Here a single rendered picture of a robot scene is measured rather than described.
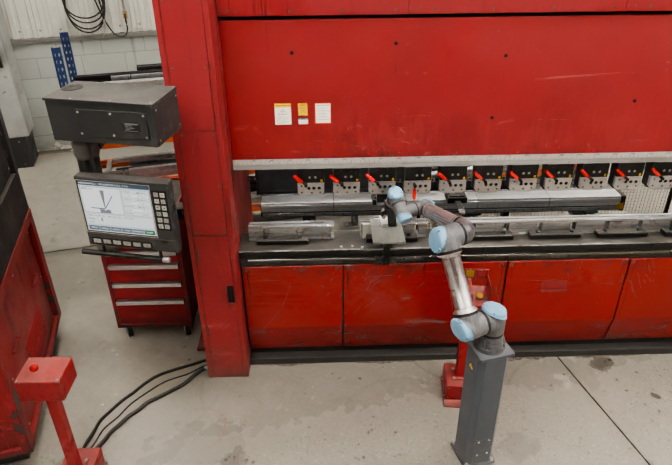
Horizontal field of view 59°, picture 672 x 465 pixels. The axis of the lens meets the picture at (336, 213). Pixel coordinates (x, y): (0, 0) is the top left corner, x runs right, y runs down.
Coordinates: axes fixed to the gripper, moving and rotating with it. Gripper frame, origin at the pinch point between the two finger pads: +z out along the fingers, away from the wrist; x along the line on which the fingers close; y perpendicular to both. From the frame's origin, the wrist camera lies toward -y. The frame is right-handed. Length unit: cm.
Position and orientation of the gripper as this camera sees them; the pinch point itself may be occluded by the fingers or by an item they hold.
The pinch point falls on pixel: (389, 218)
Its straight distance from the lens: 339.7
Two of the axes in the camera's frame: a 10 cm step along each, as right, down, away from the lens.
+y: -0.3, -9.4, 3.5
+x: -10.0, 0.2, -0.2
